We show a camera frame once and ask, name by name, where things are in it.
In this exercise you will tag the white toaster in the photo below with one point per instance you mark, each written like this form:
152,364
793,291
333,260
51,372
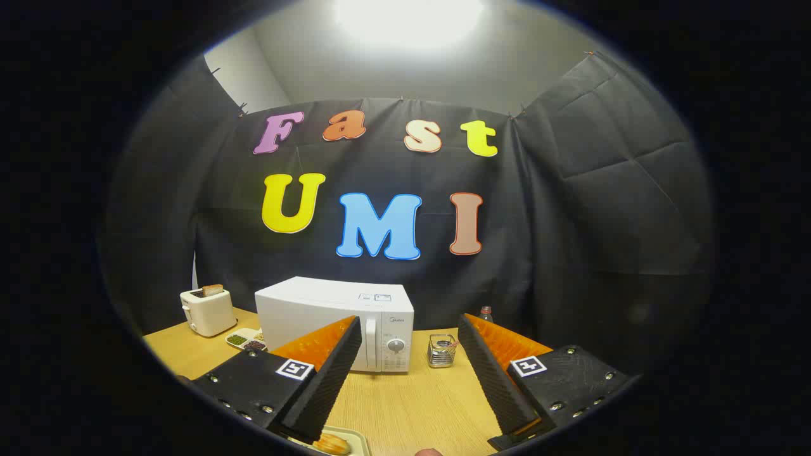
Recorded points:
209,313

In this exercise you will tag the white microwave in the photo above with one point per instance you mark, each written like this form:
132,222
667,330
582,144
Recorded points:
304,310

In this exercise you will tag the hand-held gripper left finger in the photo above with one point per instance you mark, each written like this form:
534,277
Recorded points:
332,386

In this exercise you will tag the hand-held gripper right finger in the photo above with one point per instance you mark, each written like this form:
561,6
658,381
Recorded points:
494,380

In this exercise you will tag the clear plastic water bottle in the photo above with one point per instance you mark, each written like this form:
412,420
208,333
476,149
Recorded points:
486,313

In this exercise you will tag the golden bread roll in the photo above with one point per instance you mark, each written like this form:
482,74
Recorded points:
332,444

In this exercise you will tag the toast bread slice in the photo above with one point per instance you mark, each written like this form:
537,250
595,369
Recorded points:
213,290

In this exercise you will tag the white divided bean dish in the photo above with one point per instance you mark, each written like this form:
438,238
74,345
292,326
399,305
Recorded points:
241,340

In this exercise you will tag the cream square plate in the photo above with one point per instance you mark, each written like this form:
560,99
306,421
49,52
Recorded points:
359,440

